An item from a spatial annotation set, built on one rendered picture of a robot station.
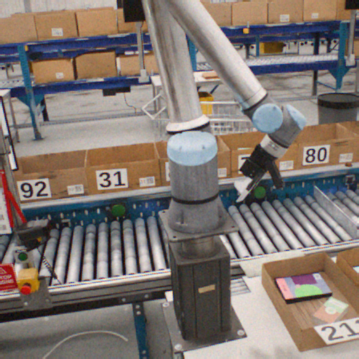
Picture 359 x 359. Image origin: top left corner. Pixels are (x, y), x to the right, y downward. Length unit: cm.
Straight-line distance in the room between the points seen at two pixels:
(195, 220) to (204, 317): 38
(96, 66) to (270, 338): 538
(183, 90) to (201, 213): 40
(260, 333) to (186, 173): 66
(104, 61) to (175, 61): 508
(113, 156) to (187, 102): 123
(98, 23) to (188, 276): 557
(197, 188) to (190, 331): 53
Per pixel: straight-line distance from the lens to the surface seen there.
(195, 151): 121
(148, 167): 225
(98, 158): 253
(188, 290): 140
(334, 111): 515
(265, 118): 125
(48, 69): 651
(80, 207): 228
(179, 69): 135
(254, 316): 164
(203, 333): 154
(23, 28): 674
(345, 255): 187
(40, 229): 166
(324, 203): 240
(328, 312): 163
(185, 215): 127
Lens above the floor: 185
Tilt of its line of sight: 23 degrees down
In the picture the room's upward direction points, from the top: 3 degrees counter-clockwise
